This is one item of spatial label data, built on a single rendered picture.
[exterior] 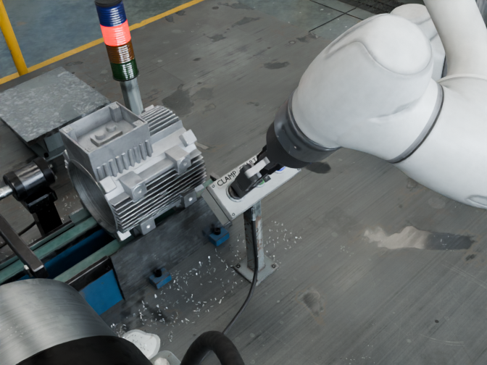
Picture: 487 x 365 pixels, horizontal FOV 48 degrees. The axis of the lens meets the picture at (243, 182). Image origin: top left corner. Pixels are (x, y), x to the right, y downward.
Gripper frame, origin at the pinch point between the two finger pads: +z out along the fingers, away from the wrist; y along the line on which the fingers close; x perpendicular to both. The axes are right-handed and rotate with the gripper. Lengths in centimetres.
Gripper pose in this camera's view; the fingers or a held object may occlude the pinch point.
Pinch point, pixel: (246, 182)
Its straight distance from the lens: 87.3
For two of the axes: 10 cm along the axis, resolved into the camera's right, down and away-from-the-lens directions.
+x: 5.8, 8.1, -0.6
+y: -7.3, 4.9, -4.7
